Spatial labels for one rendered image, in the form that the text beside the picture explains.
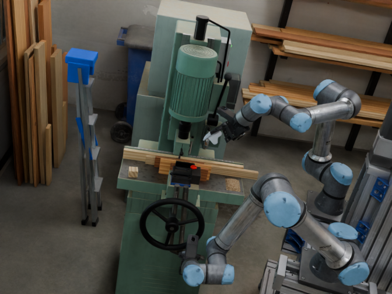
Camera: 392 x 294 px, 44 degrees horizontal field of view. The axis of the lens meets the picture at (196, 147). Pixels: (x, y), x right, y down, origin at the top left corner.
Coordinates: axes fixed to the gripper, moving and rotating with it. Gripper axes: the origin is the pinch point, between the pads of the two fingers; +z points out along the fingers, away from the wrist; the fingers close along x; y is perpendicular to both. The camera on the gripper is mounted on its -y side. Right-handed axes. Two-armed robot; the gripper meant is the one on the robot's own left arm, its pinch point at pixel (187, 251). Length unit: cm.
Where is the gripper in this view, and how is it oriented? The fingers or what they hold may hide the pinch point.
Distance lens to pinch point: 217.0
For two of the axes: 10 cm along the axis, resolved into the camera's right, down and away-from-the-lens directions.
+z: -0.9, 0.1, 10.0
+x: 9.9, 1.4, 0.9
